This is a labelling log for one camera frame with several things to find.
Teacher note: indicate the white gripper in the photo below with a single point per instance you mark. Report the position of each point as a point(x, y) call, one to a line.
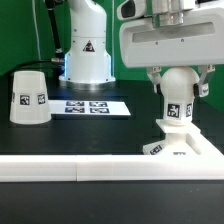
point(198, 41)

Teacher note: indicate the white lamp bulb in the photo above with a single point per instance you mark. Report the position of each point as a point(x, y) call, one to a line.
point(177, 87)

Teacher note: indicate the white lamp base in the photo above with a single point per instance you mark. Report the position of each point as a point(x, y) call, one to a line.
point(176, 141)

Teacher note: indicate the white lamp shade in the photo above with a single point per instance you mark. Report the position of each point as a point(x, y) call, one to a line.
point(29, 104)

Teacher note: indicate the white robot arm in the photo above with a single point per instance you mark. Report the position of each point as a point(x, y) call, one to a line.
point(87, 62)

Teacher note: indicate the white L-shaped fence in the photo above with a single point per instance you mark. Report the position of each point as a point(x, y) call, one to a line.
point(207, 164)

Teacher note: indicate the white marker sheet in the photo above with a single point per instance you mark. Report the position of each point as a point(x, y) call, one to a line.
point(113, 108)

